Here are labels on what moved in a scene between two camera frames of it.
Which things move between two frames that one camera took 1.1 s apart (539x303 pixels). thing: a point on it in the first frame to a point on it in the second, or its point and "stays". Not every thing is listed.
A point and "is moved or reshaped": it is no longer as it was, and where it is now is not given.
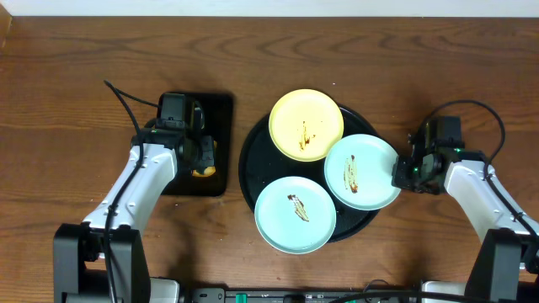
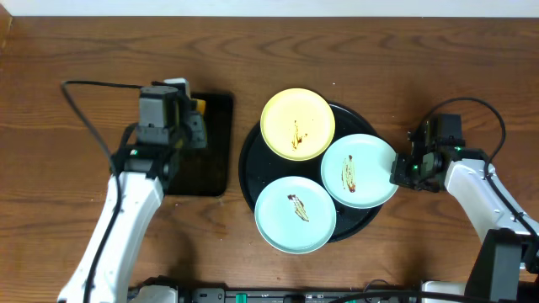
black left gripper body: (206, 152) to (196, 127)
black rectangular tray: (218, 119) stays
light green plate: (358, 171) stays
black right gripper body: (406, 174) stays
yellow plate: (304, 124) is moved or reshaped
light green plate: (295, 215) stays
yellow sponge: (208, 171) is moved or reshaped
